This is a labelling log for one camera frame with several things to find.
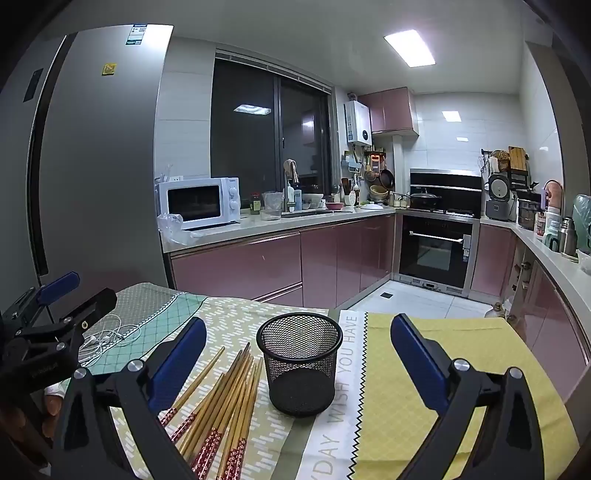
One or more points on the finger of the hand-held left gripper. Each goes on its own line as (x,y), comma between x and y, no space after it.
(94,304)
(60,284)

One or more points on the black range hood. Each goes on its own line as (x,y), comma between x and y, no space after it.
(443,180)

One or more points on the blue soap bottle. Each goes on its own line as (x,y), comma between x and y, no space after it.
(298,199)

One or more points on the light stone kitchen countertop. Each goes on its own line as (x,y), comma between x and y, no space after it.
(277,224)

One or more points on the pink bowl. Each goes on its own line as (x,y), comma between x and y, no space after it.
(334,206)

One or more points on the grey rice cooker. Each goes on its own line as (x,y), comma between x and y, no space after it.
(498,198)

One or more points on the stainless steel thermos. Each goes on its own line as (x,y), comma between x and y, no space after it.
(568,237)

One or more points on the white wall socket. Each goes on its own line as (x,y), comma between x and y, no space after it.
(175,178)

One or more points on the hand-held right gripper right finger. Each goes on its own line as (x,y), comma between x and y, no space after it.
(418,364)

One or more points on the metal kitchen faucet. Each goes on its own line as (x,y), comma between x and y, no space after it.
(292,184)

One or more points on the pink jug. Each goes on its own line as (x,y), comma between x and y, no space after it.
(554,194)

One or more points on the yellow cloth white lettered band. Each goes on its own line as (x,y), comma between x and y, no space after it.
(485,341)

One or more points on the wooden cutting board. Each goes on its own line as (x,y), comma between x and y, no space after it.
(517,159)

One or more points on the pink kitchen base cabinets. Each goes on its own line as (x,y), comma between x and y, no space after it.
(554,314)
(258,267)

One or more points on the hanging black frying pan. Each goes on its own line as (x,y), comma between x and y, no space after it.
(387,179)

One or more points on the black wall storage rack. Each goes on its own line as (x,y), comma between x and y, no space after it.
(503,177)

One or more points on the green beige patterned tablecloth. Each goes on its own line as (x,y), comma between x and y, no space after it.
(221,318)

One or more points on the black mesh pen holder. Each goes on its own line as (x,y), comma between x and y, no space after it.
(300,378)

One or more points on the white soap bottle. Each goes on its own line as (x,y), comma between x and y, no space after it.
(290,194)

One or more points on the grey refrigerator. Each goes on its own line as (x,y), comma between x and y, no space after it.
(101,184)

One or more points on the white microwave oven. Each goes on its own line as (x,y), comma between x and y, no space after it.
(226,203)

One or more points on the pale green lidded container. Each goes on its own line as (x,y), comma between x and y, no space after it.
(551,228)

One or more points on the mint green plastic bag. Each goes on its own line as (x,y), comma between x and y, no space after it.
(584,217)

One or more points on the black cooking pot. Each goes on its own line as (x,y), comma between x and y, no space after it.
(527,214)

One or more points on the cooking oil bottle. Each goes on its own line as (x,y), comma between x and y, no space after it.
(496,311)

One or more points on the ceiling light panel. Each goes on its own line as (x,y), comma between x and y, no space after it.
(408,48)

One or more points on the clear plastic bag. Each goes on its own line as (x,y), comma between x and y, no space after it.
(175,228)

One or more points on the yellow fridge sticker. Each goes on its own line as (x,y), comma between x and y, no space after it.
(108,69)

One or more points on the person's left hand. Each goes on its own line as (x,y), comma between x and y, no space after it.
(51,410)

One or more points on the dark sliding window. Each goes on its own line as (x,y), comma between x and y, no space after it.
(249,152)

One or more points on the black built-in oven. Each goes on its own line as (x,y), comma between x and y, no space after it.
(434,254)

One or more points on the woven brown basket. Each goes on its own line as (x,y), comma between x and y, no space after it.
(378,193)

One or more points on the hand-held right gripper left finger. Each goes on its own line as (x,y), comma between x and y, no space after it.
(182,364)

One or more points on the white wall water heater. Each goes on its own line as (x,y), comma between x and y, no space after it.
(358,122)

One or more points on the white plate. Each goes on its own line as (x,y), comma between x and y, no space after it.
(371,206)

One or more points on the bunch of bamboo chopsticks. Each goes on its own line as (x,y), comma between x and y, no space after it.
(231,397)

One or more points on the black wok with lid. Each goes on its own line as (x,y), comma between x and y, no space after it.
(425,199)

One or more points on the white fridge label sticker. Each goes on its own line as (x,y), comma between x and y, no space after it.
(136,35)

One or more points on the clear plastic jug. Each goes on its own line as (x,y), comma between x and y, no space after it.
(272,205)

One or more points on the cluttered wall utensil rack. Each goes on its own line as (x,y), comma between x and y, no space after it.
(364,161)

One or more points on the pink wall cabinet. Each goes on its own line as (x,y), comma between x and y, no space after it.
(392,110)

